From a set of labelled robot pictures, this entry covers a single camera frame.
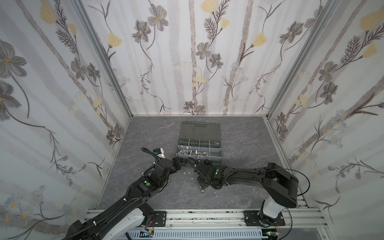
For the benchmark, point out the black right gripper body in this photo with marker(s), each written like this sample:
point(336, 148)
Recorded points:
point(197, 167)

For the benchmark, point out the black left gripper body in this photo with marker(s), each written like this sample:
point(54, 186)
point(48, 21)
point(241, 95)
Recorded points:
point(174, 163)

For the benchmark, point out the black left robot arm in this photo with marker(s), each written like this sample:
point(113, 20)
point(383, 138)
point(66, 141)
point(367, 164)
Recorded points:
point(131, 210)

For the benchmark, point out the grey plastic organizer box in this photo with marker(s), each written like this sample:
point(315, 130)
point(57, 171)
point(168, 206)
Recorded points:
point(200, 141)

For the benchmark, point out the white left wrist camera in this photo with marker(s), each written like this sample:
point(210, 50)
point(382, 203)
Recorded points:
point(159, 152)

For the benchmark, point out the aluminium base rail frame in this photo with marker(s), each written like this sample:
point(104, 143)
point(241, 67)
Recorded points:
point(292, 224)

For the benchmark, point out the white perforated cable duct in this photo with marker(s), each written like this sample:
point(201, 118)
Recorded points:
point(202, 234)

